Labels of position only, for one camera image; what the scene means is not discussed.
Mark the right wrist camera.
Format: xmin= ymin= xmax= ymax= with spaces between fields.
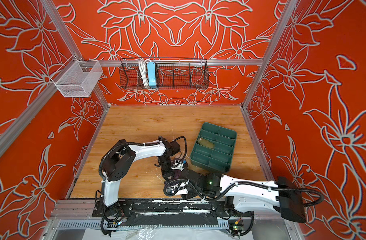
xmin=173 ymin=187 xmax=188 ymax=195

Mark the green striped sock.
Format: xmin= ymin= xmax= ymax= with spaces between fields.
xmin=198 ymin=138 xmax=214 ymax=149

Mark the green divided tray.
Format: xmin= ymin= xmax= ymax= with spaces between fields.
xmin=190 ymin=123 xmax=237 ymax=174

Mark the light blue box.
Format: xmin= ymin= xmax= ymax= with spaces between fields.
xmin=147 ymin=62 xmax=157 ymax=89

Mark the clear plastic bin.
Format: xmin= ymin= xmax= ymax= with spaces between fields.
xmin=52 ymin=60 xmax=103 ymax=98

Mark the black wire basket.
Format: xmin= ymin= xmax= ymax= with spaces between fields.
xmin=119 ymin=58 xmax=209 ymax=90

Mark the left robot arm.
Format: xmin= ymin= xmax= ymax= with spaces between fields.
xmin=99 ymin=136 xmax=185 ymax=207

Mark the white cable bundle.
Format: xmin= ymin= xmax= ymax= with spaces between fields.
xmin=138 ymin=59 xmax=149 ymax=88

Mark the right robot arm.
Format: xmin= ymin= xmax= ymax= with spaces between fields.
xmin=178 ymin=170 xmax=324 ymax=223

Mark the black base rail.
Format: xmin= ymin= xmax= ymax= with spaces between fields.
xmin=103 ymin=199 xmax=251 ymax=230

